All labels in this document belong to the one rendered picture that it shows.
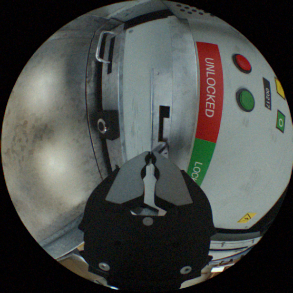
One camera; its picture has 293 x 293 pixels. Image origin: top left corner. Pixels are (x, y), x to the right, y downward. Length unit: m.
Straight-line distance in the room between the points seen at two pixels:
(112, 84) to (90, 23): 0.20
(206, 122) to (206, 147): 0.04
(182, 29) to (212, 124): 0.14
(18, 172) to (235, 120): 0.39
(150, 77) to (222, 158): 0.17
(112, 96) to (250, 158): 0.28
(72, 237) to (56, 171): 0.24
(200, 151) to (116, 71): 0.21
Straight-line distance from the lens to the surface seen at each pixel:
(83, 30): 0.33
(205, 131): 0.16
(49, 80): 0.24
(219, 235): 0.43
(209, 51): 0.18
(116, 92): 0.22
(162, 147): 0.17
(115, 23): 0.31
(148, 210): 0.35
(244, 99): 0.16
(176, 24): 0.17
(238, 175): 0.20
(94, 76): 0.28
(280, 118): 0.22
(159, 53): 0.19
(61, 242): 0.43
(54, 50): 0.28
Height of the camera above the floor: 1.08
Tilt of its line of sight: 28 degrees down
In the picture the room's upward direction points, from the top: 106 degrees clockwise
